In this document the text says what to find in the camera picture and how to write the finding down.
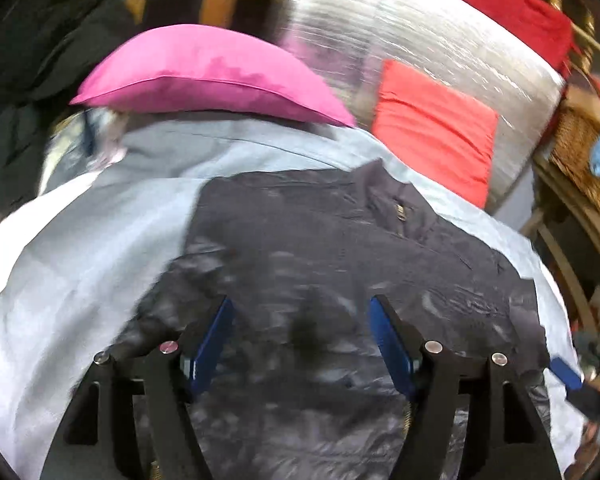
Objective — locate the patterned cloth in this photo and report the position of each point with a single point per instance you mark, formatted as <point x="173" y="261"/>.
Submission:
<point x="100" y="130"/>

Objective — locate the silver foil insulation roll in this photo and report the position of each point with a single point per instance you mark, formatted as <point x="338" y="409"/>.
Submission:
<point x="430" y="25"/>

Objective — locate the wooden stair railing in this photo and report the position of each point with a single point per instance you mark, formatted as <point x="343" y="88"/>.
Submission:
<point x="582" y="25"/>

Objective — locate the wooden arched cabinet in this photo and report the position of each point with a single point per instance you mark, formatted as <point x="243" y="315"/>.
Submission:
<point x="220" y="0"/>

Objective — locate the pink pillow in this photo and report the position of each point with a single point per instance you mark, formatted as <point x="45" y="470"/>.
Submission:
<point x="205" y="70"/>

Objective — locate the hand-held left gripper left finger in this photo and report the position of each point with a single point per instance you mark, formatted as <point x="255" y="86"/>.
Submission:
<point x="210" y="345"/>

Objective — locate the wooden table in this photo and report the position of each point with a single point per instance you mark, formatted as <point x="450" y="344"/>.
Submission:
<point x="550" y="175"/>

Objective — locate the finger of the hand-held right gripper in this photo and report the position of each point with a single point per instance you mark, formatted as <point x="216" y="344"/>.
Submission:
<point x="565" y="374"/>

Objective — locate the pile of black coats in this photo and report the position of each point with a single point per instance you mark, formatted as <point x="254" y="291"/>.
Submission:
<point x="40" y="60"/>

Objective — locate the dark quilted puffer jacket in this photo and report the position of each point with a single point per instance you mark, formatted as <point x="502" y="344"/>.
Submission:
<point x="305" y="260"/>

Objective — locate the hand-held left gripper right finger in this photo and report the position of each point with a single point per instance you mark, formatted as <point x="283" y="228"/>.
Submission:
<point x="390" y="345"/>

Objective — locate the light grey bed sheet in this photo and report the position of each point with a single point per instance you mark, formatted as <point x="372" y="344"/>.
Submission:
<point x="105" y="235"/>

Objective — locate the wicker basket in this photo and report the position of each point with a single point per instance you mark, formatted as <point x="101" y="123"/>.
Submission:
<point x="575" y="145"/>

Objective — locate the orange-red pillow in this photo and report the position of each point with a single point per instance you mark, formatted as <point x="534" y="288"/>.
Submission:
<point x="430" y="130"/>

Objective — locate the red blanket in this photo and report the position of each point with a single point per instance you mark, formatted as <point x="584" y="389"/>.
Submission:
<point x="505" y="0"/>

